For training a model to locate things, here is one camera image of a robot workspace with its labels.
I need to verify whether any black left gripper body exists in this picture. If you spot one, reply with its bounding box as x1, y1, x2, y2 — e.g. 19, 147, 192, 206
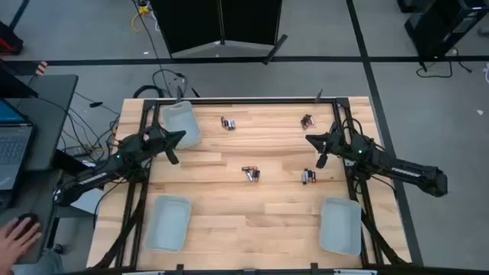
143, 125, 173, 154

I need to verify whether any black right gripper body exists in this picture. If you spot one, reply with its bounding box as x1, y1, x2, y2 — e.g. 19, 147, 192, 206
322, 128, 347, 157

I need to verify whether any light grey plastic bin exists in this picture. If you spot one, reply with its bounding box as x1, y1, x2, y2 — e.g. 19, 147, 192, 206
162, 100, 202, 150
319, 196, 363, 257
144, 195, 192, 253

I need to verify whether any black box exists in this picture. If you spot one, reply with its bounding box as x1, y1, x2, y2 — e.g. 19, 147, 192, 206
52, 148, 96, 173

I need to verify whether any light grey panel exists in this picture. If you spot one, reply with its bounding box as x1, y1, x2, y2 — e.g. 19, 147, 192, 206
70, 186, 106, 215

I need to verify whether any dark grey side desk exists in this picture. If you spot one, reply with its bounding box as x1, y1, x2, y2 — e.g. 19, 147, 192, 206
0, 74, 79, 265

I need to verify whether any black folding screen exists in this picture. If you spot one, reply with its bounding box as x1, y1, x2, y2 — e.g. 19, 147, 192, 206
148, 0, 288, 65

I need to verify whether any grey laptop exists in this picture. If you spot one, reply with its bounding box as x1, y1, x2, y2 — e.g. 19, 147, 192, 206
0, 98, 36, 192

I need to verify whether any black computer mouse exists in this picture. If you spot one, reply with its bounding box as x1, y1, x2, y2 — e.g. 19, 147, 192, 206
17, 212, 40, 230

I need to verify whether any black monitor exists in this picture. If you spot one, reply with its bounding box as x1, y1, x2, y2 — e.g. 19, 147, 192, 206
0, 66, 39, 99

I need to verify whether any black equipment rack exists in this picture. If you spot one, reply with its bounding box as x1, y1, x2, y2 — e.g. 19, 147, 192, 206
397, 0, 489, 60

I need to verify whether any person's leg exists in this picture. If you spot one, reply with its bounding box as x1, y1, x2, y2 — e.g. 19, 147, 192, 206
11, 250, 65, 275

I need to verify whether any person's hand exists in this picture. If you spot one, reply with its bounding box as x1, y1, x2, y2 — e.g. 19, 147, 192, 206
0, 220, 43, 265

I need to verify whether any red black bag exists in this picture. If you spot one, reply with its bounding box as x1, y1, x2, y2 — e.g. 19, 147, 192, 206
0, 21, 24, 57

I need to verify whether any thick black cable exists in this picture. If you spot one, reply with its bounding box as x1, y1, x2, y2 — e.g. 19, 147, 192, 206
132, 84, 165, 99

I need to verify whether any looped black cable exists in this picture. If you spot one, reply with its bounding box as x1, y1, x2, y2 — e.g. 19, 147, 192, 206
151, 68, 188, 99

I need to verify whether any black cable with plug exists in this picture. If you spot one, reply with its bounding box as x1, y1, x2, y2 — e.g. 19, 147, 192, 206
74, 91, 121, 115

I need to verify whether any black aluminium table frame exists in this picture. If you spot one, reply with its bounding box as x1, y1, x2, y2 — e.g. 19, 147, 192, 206
89, 97, 412, 275

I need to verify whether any long black floor cable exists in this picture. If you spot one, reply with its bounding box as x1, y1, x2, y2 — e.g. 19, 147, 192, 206
131, 0, 171, 99

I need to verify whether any yellow cable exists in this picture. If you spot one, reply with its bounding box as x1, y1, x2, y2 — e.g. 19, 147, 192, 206
131, 4, 152, 34

